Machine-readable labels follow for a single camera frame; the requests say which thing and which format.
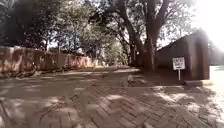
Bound red brick path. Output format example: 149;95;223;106
0;65;224;128

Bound large forked tree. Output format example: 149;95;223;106
108;0;196;73

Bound row of trees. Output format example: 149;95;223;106
0;0;129;67

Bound small brown building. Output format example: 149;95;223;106
155;28;211;82

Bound pale kerb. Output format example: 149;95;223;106
184;79;215;88

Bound white sign on post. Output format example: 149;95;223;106
171;56;187;82

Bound red brick wall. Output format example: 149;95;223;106
0;46;101;75

